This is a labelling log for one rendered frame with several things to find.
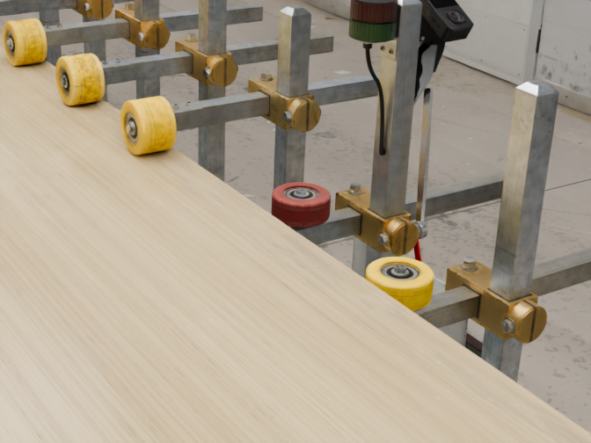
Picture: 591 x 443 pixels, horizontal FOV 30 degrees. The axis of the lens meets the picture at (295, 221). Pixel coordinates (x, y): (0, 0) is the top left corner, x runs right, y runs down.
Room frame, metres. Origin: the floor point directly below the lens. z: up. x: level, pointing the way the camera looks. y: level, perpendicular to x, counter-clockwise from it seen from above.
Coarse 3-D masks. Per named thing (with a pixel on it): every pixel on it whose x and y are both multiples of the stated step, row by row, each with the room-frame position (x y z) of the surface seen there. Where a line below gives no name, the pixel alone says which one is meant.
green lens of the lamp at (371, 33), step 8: (352, 24) 1.37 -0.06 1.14; (360, 24) 1.36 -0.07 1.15; (368, 24) 1.36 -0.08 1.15; (392, 24) 1.36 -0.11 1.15; (352, 32) 1.37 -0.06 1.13; (360, 32) 1.36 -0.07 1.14; (368, 32) 1.35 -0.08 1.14; (376, 32) 1.35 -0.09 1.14; (384, 32) 1.36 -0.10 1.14; (392, 32) 1.37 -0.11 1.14; (368, 40) 1.35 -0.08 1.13; (376, 40) 1.35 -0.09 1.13; (384, 40) 1.36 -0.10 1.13
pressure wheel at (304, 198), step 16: (272, 192) 1.38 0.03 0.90; (288, 192) 1.38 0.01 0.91; (304, 192) 1.37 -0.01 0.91; (320, 192) 1.38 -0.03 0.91; (272, 208) 1.37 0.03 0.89; (288, 208) 1.34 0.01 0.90; (304, 208) 1.34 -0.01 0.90; (320, 208) 1.35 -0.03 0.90; (288, 224) 1.34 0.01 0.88; (304, 224) 1.34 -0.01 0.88; (320, 224) 1.35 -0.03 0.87
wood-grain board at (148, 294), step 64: (0, 64) 1.92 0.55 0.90; (0, 128) 1.59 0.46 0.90; (64, 128) 1.60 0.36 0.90; (0, 192) 1.35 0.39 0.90; (64, 192) 1.36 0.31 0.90; (128, 192) 1.36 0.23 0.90; (192, 192) 1.37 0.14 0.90; (0, 256) 1.16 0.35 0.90; (64, 256) 1.17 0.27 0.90; (128, 256) 1.17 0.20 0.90; (192, 256) 1.18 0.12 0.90; (256, 256) 1.19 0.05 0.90; (320, 256) 1.20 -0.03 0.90; (0, 320) 1.01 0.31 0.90; (64, 320) 1.02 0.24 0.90; (128, 320) 1.02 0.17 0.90; (192, 320) 1.03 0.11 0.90; (256, 320) 1.03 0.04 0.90; (320, 320) 1.04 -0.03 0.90; (384, 320) 1.05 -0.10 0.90; (0, 384) 0.89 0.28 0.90; (64, 384) 0.89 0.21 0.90; (128, 384) 0.90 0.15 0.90; (192, 384) 0.90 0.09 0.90; (256, 384) 0.91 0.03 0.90; (320, 384) 0.91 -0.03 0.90; (384, 384) 0.92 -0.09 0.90; (448, 384) 0.92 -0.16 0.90; (512, 384) 0.93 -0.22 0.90
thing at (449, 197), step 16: (496, 176) 1.58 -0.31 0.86; (416, 192) 1.50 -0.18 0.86; (432, 192) 1.51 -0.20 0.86; (448, 192) 1.51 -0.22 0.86; (464, 192) 1.52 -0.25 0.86; (480, 192) 1.54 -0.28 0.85; (496, 192) 1.56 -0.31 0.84; (416, 208) 1.47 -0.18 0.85; (432, 208) 1.49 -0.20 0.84; (448, 208) 1.51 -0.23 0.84; (336, 224) 1.39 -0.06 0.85; (352, 224) 1.41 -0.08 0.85; (320, 240) 1.38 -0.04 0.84
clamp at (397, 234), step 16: (336, 192) 1.47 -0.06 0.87; (368, 192) 1.47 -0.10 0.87; (336, 208) 1.47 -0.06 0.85; (352, 208) 1.43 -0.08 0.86; (368, 208) 1.41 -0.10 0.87; (368, 224) 1.40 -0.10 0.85; (384, 224) 1.38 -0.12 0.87; (400, 224) 1.37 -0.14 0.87; (368, 240) 1.40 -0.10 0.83; (384, 240) 1.36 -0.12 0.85; (400, 240) 1.37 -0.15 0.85; (416, 240) 1.38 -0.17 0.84
